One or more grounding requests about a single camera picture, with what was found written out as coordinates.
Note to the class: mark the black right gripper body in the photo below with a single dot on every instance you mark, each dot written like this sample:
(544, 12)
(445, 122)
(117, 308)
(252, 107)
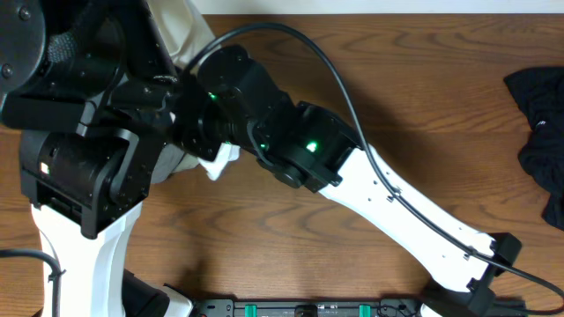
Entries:
(207, 143)

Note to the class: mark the white t-shirt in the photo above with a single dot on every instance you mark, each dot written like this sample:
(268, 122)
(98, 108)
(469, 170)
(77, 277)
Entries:
(185, 32)

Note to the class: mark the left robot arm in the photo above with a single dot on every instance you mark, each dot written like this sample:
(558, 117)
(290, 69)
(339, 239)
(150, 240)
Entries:
(82, 81)

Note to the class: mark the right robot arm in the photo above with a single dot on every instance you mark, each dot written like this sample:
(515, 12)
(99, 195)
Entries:
(229, 103)

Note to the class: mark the grey folded garment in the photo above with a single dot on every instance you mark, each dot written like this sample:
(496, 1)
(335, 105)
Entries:
(169, 158)

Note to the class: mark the black crumpled garment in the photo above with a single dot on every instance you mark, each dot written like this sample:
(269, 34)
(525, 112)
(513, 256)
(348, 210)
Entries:
(538, 93)

